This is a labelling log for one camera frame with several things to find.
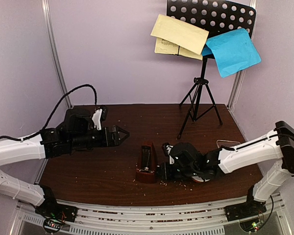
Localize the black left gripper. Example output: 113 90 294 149
69 125 130 150

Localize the red wooden metronome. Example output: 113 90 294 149
135 141 158 184

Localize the clear plastic metronome cover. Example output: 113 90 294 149
216 140 241 148

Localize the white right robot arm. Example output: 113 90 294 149
156 121 294 216

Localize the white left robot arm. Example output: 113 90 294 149
0 107 130 217

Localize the white ceramic bowl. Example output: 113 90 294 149
192 176 210 183

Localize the yellow sheet music paper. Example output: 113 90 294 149
151 14 209 60

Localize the blue paper sheet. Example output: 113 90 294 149
201 28 261 78

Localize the black music stand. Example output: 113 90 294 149
167 0 256 140

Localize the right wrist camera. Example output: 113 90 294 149
162 143 174 165

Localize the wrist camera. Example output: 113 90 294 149
162 143 174 165
92 105 108 131

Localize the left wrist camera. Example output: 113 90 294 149
92 105 108 131

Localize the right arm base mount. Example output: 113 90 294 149
224 201 267 221

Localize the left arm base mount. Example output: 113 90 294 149
34 204 78 222

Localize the right aluminium corner post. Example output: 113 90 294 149
227 0 259 113

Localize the aluminium corner post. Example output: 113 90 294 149
41 0 68 95
227 0 259 113

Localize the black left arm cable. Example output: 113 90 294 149
0 84 98 147

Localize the left aluminium corner post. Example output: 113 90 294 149
41 0 68 95

